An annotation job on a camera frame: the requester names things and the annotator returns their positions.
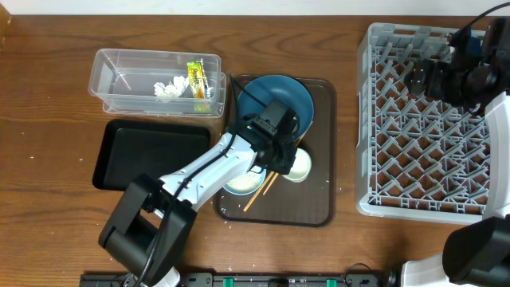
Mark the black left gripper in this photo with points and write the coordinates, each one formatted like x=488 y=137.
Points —
x=288 y=159

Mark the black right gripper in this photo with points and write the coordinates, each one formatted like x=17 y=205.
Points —
x=437 y=72

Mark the white cup green inside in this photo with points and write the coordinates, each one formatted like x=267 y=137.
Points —
x=301 y=167

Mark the dark blue plate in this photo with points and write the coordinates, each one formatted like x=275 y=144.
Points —
x=259 y=93

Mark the yellow green snack wrapper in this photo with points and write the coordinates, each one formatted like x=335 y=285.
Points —
x=197 y=79

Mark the white tissue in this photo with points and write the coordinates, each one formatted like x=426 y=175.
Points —
x=174 y=88

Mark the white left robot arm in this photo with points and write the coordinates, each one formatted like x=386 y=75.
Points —
x=151 y=223

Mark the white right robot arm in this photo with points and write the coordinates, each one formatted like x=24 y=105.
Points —
x=477 y=80

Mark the grey dishwasher rack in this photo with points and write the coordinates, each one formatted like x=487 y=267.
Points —
x=423 y=159

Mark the clear plastic waste bin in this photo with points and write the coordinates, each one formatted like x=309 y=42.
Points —
x=124 y=80

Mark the wooden chopstick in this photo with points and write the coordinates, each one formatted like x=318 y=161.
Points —
x=270 y=183
x=259 y=190

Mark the light blue rice bowl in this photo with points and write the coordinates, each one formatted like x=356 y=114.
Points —
x=246 y=184

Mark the brown serving tray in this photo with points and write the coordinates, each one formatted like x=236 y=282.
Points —
x=309 y=203

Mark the black plastic tray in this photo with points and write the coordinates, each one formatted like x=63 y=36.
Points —
x=130 y=148

